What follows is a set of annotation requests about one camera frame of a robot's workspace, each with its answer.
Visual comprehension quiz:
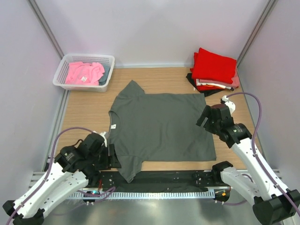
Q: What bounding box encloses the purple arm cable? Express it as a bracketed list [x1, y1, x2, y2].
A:
[220, 92, 300, 207]
[4, 127, 118, 225]

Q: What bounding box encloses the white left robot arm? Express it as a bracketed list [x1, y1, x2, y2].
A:
[3, 132, 120, 225]

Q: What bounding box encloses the black folded t shirt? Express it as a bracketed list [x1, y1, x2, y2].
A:
[186, 73, 223, 97]

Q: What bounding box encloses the dark grey t shirt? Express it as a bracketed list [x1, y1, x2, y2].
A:
[109, 81, 217, 182]

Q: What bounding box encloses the blue grey t shirt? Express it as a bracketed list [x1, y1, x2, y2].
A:
[98, 65, 110, 86]

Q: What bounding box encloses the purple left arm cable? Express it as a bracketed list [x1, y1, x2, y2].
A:
[4, 127, 118, 225]

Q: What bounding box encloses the white slotted cable duct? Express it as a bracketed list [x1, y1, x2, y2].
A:
[75, 190, 216, 200]

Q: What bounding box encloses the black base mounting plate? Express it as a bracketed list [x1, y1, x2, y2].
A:
[100, 170, 229, 193]

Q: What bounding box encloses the pink white folded t shirt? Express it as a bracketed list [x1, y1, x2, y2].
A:
[195, 71, 240, 90]

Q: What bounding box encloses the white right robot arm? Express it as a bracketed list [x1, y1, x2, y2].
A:
[196, 102, 300, 225]

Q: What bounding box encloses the white plastic laundry basket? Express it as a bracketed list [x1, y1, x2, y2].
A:
[52, 53, 115, 92]

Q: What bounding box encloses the orange red folded t shirt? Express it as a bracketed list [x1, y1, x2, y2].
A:
[196, 85, 223, 91]

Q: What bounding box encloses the aluminium frame rail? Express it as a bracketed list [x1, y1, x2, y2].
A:
[28, 171, 285, 191]

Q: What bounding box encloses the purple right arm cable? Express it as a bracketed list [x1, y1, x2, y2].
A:
[220, 92, 300, 207]

